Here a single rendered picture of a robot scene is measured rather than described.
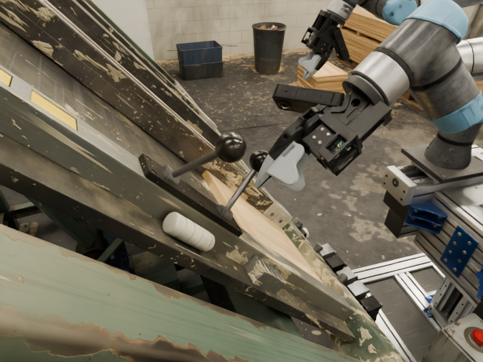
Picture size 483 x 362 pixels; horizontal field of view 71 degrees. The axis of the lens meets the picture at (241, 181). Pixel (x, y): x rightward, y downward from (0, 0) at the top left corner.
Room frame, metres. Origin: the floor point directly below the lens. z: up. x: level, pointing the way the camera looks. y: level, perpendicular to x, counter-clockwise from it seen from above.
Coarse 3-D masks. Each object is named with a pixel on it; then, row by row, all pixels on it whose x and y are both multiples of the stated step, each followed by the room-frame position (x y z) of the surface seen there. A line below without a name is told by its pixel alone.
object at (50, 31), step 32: (0, 0) 0.61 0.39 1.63; (32, 0) 0.63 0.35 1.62; (32, 32) 0.62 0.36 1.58; (64, 32) 0.64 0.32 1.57; (64, 64) 0.64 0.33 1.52; (96, 64) 0.66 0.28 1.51; (128, 96) 0.68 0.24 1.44; (160, 128) 0.70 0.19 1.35; (192, 128) 0.77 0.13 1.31; (192, 160) 0.73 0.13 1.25; (256, 192) 0.80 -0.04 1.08
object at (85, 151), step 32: (0, 96) 0.29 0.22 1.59; (0, 128) 0.29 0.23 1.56; (32, 128) 0.30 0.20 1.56; (64, 128) 0.31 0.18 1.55; (64, 160) 0.30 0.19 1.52; (96, 160) 0.31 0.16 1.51; (128, 160) 0.35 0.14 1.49; (128, 192) 0.32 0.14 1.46; (160, 192) 0.34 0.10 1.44; (288, 288) 0.43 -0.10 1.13; (320, 288) 0.47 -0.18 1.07
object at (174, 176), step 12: (228, 132) 0.35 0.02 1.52; (216, 144) 0.34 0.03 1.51; (228, 144) 0.34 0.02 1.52; (240, 144) 0.34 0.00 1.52; (204, 156) 0.36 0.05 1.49; (216, 156) 0.35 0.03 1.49; (228, 156) 0.33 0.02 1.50; (240, 156) 0.34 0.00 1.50; (168, 168) 0.37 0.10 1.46; (180, 168) 0.36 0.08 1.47; (192, 168) 0.36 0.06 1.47
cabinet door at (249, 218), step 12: (216, 180) 0.72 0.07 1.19; (216, 192) 0.65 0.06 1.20; (228, 192) 0.70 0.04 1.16; (240, 204) 0.70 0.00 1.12; (240, 216) 0.58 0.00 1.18; (252, 216) 0.69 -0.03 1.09; (264, 216) 0.80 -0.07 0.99; (252, 228) 0.58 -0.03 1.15; (264, 228) 0.67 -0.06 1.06; (276, 228) 0.77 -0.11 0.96; (264, 240) 0.57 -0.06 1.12; (276, 240) 0.66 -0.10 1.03; (288, 240) 0.76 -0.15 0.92; (288, 252) 0.64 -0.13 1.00; (300, 264) 0.62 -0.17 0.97
